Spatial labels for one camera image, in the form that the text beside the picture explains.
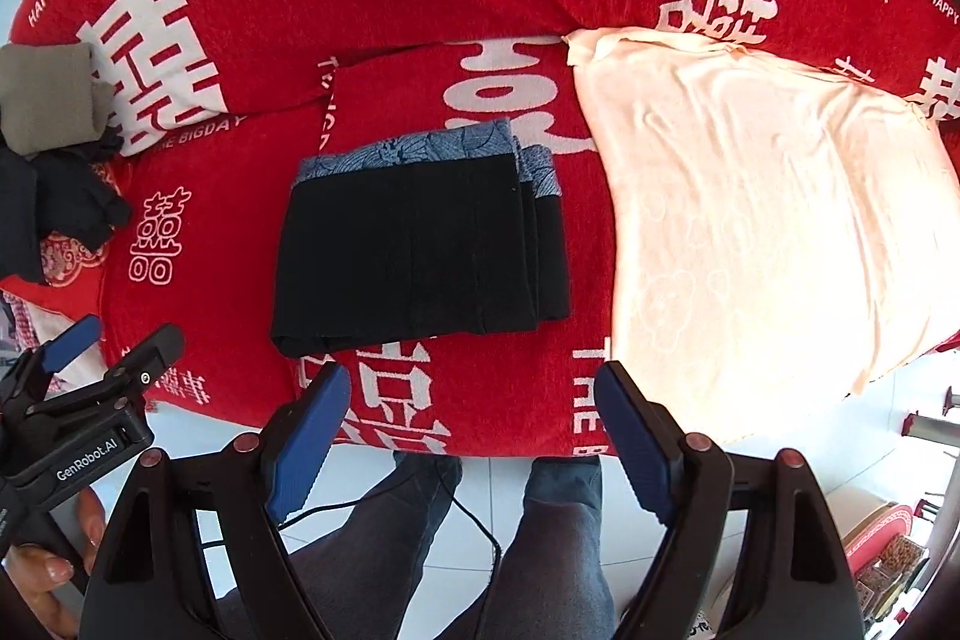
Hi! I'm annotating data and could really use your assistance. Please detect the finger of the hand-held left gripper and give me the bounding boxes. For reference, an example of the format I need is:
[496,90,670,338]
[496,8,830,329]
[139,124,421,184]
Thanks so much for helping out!
[15,314,104,397]
[26,323,186,420]

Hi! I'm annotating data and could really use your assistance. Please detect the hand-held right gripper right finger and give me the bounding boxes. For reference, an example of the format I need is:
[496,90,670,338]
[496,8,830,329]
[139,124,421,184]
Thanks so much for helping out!
[594,359,871,640]

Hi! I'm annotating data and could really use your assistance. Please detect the person's right leg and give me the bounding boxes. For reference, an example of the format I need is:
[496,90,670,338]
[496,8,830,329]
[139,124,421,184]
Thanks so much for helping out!
[480,456,623,640]

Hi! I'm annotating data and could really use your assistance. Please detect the red patterned box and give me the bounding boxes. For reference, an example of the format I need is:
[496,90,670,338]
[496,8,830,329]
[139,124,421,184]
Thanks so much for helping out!
[840,501,931,611]

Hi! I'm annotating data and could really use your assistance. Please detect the person's left hand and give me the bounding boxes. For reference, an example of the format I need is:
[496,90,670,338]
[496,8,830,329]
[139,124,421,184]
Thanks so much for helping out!
[4,486,106,637]

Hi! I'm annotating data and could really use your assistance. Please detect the person's left leg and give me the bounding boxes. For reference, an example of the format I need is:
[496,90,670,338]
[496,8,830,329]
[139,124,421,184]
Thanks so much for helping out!
[217,449,496,640]

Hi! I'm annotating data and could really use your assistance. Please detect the person's leg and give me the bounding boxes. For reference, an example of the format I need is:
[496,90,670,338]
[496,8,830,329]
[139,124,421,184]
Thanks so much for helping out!
[217,449,496,640]
[480,456,623,640]

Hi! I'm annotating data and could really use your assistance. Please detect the metal furniture base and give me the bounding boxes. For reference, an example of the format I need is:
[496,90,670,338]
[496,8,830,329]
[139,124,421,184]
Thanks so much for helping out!
[904,385,960,461]

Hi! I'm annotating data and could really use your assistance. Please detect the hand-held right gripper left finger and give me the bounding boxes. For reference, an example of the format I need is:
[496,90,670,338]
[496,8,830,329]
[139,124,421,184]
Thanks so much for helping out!
[79,361,353,640]

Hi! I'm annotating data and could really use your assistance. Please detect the black garment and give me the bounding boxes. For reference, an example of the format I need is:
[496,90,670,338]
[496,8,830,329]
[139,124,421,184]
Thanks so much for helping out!
[0,134,134,285]

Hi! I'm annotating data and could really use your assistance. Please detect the red patterned cushion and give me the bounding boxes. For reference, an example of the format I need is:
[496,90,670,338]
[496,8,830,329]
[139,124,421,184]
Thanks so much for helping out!
[0,231,113,319]

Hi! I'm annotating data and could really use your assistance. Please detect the olive folded cloth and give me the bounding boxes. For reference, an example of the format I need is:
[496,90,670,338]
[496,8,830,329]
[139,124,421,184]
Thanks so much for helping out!
[0,42,113,157]

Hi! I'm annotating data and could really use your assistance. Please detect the cream towel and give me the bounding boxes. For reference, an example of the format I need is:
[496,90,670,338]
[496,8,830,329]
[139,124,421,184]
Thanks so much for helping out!
[561,26,960,446]

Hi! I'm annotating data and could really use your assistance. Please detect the pink checkered cloth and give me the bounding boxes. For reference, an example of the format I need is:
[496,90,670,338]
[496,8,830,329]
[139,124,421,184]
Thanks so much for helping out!
[4,291,106,393]

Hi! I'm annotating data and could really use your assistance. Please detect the black cable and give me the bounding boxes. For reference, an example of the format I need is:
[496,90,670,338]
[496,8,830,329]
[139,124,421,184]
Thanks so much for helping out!
[277,460,503,581]

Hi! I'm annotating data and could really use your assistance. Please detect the black pants with blue waistband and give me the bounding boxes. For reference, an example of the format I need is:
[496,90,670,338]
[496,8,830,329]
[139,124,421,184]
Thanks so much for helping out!
[270,116,572,356]

